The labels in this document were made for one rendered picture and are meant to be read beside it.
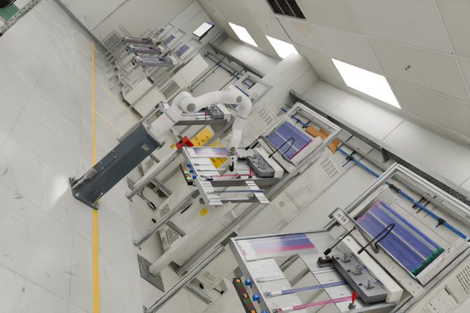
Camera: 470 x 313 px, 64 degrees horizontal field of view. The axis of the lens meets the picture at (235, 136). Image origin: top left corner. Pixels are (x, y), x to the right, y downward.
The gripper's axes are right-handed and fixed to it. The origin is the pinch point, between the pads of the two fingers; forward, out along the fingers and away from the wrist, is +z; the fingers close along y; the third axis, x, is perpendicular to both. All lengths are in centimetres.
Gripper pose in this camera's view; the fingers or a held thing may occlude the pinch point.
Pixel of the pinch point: (231, 168)
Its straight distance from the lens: 334.2
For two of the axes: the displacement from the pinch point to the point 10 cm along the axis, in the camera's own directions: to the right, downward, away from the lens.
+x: -9.4, 1.5, -2.9
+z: 0.3, 9.1, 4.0
